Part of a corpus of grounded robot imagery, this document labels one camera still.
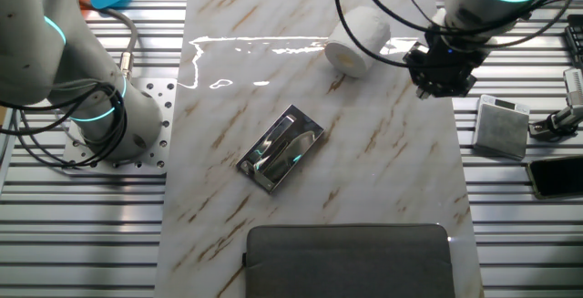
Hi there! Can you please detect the black smartphone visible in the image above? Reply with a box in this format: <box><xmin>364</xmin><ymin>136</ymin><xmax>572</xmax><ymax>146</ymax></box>
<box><xmin>525</xmin><ymin>154</ymin><xmax>583</xmax><ymax>200</ymax></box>

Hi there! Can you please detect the marble pattern board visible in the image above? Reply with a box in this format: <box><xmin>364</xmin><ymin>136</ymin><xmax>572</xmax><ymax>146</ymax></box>
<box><xmin>154</xmin><ymin>0</ymin><xmax>485</xmax><ymax>298</ymax></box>

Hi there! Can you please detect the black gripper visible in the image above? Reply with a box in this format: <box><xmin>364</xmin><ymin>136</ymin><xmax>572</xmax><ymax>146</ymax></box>
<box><xmin>403</xmin><ymin>31</ymin><xmax>491</xmax><ymax>101</ymax></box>

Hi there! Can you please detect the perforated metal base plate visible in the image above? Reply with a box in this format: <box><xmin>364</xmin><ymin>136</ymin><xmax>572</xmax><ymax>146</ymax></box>
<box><xmin>61</xmin><ymin>77</ymin><xmax>178</xmax><ymax>176</ymax></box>

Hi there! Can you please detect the white toilet paper roll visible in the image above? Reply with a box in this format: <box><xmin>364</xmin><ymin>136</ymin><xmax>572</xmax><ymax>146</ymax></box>
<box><xmin>323</xmin><ymin>5</ymin><xmax>392</xmax><ymax>79</ymax></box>

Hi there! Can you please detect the grey fabric sleeve pad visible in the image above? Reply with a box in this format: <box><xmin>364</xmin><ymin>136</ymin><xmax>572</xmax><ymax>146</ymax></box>
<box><xmin>243</xmin><ymin>223</ymin><xmax>456</xmax><ymax>298</ymax></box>

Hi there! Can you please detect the grey cable with metal connector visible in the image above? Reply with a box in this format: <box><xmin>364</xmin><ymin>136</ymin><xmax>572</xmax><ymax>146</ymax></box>
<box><xmin>81</xmin><ymin>1</ymin><xmax>140</xmax><ymax>83</ymax></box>

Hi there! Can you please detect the silver camera on mount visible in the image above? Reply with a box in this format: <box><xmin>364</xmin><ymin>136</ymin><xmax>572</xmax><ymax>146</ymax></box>
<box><xmin>527</xmin><ymin>67</ymin><xmax>583</xmax><ymax>143</ymax></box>

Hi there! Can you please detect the black base cable bundle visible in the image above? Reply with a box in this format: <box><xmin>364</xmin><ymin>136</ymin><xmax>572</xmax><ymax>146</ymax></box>
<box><xmin>0</xmin><ymin>81</ymin><xmax>129</xmax><ymax>170</ymax></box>

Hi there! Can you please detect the silver digital scale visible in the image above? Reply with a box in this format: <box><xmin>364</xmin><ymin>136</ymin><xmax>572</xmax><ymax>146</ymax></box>
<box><xmin>472</xmin><ymin>94</ymin><xmax>531</xmax><ymax>161</ymax></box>

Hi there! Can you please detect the black keyboard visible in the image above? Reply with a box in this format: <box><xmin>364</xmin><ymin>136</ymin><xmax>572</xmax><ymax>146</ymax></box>
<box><xmin>564</xmin><ymin>13</ymin><xmax>583</xmax><ymax>69</ymax></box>

